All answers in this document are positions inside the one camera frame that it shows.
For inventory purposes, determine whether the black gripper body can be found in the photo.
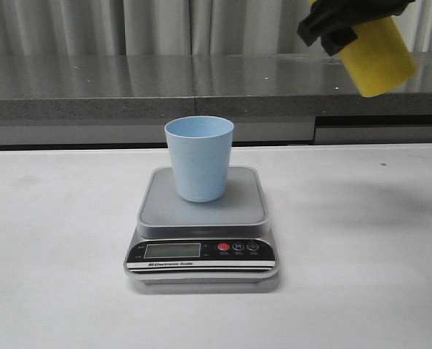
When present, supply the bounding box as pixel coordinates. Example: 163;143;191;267
297;0;411;56

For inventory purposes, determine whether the yellow squeeze bottle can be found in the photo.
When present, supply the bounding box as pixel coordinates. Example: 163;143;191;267
336;18;416;97

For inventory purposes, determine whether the light blue plastic cup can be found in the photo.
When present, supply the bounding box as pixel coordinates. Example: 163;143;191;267
164;116;234;203

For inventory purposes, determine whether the silver electronic kitchen scale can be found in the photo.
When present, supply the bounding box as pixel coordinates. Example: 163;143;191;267
124;167;279;284

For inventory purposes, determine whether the grey stone counter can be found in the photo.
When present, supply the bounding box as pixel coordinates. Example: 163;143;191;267
0;52;432;148

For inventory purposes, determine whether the grey pleated curtain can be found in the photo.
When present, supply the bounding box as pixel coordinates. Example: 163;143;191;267
0;0;432;56

